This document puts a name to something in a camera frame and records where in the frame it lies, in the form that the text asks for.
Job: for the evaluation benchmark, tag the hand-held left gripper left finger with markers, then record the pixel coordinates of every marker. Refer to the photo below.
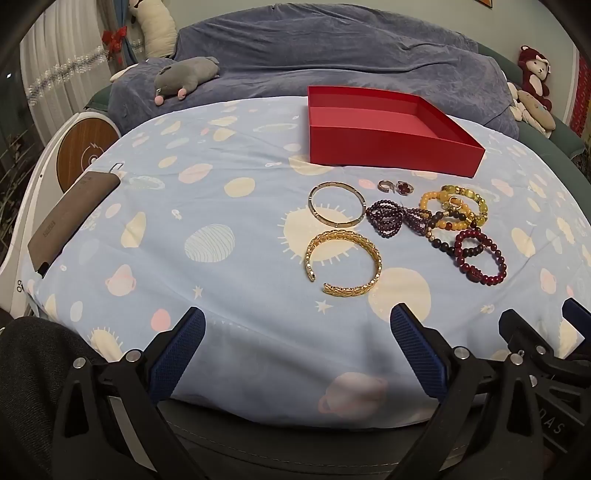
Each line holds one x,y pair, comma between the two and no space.
182,344

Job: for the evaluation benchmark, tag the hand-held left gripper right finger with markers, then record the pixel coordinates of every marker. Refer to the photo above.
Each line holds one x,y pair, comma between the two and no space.
415,344

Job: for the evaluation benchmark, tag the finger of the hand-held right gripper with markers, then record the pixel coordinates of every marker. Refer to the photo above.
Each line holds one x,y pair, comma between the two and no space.
577,311
524,330

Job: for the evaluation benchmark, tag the small hoop earring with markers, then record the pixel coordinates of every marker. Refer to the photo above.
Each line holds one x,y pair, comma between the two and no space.
384,186
455,201

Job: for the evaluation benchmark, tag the thin metal bangle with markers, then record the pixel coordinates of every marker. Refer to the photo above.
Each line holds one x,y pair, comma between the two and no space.
314,210

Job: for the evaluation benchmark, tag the red cardboard box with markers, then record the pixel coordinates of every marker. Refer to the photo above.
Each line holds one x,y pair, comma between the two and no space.
392,131

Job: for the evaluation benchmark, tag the planet print blue bedsheet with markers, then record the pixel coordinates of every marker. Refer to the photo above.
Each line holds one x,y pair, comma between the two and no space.
221,277

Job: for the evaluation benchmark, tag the person's dark trouser leg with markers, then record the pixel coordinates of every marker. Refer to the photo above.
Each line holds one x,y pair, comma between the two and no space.
27,378

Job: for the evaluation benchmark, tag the brown leather case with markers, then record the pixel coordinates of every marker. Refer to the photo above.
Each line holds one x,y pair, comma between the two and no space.
74,217

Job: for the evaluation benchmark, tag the green sofa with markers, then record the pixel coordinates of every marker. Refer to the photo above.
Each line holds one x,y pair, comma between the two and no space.
549,143

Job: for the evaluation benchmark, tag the beige plush toy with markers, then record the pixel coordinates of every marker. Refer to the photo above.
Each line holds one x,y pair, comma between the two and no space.
538,110

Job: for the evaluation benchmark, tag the white device with wooden disc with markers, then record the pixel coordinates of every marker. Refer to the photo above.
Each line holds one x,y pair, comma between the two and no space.
83,143

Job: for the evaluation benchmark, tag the red monkey plush toy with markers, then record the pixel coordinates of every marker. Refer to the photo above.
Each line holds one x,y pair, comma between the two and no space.
535,74

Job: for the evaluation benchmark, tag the grey mouse plush toy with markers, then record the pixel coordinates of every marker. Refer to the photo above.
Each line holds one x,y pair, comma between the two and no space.
184,74

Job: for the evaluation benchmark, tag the silver tinsel garland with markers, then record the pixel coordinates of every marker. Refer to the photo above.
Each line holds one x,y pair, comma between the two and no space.
64,71

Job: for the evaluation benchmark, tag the blue grey blanket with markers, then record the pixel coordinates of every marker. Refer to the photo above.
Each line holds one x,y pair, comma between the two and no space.
323,55

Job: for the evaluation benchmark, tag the red ribbon bow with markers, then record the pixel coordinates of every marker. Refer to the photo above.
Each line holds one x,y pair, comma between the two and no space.
115,37

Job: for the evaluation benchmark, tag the white plush toy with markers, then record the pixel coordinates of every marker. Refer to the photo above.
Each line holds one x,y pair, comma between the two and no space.
159,27

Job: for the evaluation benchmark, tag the white curtain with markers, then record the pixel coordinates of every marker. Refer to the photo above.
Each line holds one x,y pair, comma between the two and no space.
60,50

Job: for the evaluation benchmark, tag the red wall decoration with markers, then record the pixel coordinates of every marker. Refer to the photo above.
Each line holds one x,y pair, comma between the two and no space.
581,101

